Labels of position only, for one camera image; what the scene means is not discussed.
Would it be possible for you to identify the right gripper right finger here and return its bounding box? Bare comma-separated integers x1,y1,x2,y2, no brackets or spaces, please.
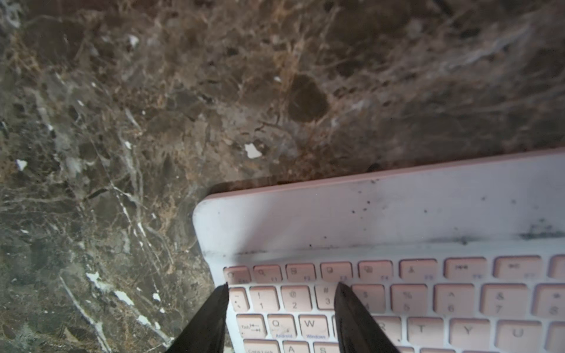
334,282,388,352

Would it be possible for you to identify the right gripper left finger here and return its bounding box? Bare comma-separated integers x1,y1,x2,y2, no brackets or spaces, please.
166,283,230,353

